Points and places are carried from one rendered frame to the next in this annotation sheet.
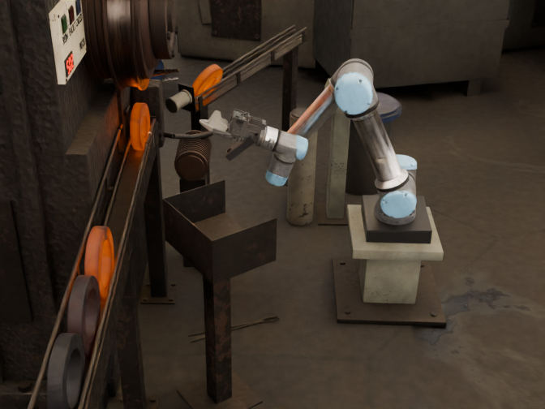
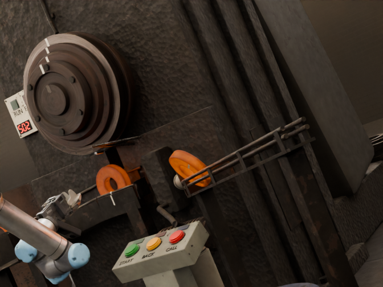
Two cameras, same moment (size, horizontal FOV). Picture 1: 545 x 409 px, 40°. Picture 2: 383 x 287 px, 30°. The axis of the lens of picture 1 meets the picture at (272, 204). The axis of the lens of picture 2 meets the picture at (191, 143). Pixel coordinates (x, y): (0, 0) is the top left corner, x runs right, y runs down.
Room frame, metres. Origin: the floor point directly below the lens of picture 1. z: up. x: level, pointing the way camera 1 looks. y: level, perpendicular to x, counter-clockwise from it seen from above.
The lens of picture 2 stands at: (4.10, -1.63, 0.86)
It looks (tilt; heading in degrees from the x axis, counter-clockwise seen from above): 2 degrees down; 125
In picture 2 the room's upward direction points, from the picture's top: 23 degrees counter-clockwise
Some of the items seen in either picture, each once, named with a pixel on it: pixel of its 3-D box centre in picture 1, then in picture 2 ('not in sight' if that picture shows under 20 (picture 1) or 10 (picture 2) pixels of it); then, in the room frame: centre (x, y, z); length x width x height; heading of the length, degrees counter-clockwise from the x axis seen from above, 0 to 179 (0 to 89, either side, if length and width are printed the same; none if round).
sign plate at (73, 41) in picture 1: (69, 33); (33, 109); (1.90, 0.54, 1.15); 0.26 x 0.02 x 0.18; 1
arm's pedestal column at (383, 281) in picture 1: (388, 264); not in sight; (2.35, -0.45, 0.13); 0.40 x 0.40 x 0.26; 89
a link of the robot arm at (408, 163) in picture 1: (398, 175); not in sight; (2.33, -0.44, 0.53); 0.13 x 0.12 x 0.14; 172
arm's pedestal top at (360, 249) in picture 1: (392, 231); not in sight; (2.35, -0.45, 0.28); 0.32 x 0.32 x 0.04; 89
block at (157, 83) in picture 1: (148, 114); (166, 180); (2.47, 0.45, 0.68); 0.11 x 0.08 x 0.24; 91
